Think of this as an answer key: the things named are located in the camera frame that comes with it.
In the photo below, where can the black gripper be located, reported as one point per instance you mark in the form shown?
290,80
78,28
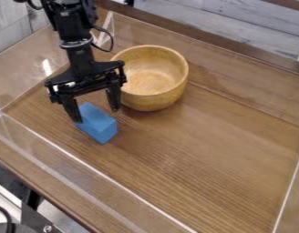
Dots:
91,75

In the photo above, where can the blue rectangular block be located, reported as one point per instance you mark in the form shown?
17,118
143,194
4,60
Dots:
98,124

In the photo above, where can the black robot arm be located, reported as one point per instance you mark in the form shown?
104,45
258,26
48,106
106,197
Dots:
72,18

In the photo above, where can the brown wooden bowl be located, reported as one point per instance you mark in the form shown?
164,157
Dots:
156,71

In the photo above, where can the green and white marker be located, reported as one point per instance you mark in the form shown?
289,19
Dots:
63,86

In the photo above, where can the clear acrylic front barrier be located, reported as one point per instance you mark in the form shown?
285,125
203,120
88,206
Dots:
92,198

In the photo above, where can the clear acrylic corner bracket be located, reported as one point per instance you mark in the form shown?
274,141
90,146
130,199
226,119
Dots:
106,27

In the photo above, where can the black metal base plate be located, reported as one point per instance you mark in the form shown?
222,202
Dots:
32,219

